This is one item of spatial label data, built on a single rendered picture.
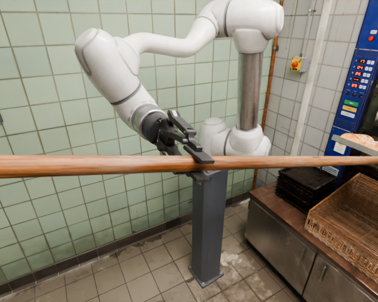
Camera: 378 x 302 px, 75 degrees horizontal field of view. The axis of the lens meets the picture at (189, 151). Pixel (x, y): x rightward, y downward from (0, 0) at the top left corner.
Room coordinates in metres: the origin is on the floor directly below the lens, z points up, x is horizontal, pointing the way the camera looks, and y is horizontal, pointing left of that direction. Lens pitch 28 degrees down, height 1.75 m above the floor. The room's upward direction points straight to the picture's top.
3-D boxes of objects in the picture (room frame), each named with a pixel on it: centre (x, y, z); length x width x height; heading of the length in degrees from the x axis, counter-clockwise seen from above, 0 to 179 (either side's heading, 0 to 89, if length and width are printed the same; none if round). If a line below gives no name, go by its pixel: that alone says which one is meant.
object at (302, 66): (1.95, -0.83, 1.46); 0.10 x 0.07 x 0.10; 29
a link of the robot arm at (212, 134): (1.27, -0.14, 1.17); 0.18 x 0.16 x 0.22; 62
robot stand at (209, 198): (1.27, -0.13, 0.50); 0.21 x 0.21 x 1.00; 33
